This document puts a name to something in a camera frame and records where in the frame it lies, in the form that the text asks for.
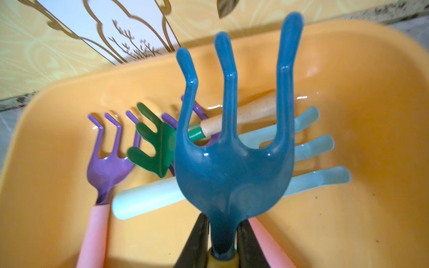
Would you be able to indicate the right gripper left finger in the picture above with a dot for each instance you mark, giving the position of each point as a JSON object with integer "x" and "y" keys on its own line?
{"x": 194, "y": 253}

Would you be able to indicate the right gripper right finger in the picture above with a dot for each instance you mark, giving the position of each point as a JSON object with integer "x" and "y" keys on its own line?
{"x": 249, "y": 250}

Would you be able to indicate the purple rake pink handle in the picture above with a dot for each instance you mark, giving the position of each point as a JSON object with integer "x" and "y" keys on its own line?
{"x": 274, "y": 254}
{"x": 103, "y": 174}

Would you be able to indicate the dark blue rake yellow handle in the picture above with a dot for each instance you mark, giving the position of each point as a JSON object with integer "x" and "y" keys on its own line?
{"x": 228, "y": 181}

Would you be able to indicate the green rake wooden handle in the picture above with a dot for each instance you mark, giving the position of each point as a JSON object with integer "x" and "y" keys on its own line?
{"x": 163, "y": 140}

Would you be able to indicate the orange plastic storage tray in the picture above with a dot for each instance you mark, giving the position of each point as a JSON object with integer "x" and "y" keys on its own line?
{"x": 371, "y": 86}

